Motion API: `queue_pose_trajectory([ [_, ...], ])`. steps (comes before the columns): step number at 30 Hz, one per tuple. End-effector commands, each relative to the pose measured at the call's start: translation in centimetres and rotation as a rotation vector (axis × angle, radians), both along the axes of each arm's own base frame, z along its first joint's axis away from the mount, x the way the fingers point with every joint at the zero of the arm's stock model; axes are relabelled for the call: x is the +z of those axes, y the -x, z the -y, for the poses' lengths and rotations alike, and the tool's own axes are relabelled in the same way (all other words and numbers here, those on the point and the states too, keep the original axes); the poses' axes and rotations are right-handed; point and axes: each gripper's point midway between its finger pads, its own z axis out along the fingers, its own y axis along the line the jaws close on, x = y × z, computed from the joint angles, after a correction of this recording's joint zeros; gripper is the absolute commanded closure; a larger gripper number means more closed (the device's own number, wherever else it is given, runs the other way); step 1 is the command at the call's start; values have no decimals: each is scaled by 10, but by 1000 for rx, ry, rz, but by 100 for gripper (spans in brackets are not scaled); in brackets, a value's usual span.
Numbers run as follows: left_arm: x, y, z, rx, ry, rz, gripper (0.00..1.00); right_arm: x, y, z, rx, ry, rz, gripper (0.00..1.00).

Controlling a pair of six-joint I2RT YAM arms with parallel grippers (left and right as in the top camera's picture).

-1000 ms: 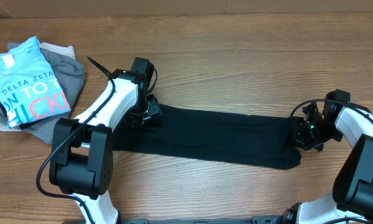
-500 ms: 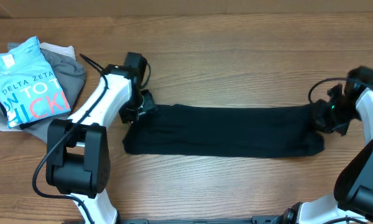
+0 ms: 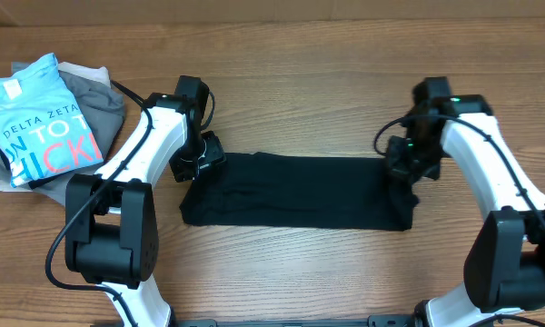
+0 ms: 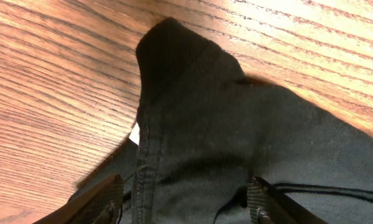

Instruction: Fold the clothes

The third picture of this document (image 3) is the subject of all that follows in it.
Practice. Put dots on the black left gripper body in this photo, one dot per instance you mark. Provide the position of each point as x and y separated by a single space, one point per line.
201 153

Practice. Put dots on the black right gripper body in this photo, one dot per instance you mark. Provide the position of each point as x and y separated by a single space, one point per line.
402 164

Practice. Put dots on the black t-shirt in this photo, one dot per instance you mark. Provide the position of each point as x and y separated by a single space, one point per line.
288 191

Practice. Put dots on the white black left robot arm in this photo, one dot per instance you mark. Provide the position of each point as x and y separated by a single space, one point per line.
111 236

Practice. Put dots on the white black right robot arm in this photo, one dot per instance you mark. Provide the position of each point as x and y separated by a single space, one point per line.
504 273

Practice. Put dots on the grey folded t-shirt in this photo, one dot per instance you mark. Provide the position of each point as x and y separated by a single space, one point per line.
105 128

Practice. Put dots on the cardboard back panel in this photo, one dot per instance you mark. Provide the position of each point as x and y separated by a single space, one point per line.
139 12

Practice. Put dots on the light blue printed t-shirt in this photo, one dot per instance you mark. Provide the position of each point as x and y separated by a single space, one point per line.
43 132

